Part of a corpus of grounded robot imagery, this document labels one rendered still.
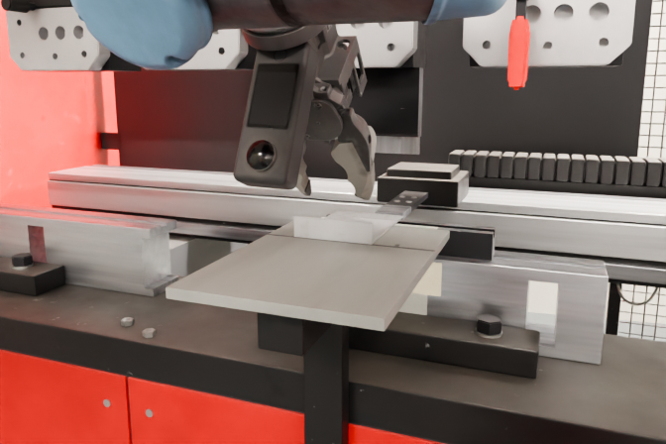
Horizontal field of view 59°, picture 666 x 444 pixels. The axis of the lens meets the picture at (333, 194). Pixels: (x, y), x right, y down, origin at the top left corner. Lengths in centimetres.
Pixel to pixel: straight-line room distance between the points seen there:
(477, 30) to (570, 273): 26
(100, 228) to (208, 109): 57
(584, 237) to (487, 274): 28
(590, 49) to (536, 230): 36
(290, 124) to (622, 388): 40
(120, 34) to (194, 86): 105
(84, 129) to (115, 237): 69
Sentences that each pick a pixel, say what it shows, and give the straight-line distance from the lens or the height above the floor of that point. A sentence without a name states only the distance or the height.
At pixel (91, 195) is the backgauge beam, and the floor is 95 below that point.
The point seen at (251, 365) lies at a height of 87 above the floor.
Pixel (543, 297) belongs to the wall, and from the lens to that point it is 322.
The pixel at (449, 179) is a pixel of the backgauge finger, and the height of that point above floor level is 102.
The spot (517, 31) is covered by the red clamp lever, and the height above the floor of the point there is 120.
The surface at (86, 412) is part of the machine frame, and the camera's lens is 81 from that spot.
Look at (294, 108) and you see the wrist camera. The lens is 45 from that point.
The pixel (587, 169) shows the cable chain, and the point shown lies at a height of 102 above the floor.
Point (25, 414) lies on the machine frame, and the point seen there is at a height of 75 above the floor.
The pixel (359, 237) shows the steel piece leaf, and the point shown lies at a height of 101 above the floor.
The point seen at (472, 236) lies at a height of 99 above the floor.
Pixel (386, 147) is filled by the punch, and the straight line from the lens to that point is 67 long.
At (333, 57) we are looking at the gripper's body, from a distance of 52.
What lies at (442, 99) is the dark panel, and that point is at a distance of 117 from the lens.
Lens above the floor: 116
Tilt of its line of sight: 11 degrees down
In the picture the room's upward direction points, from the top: straight up
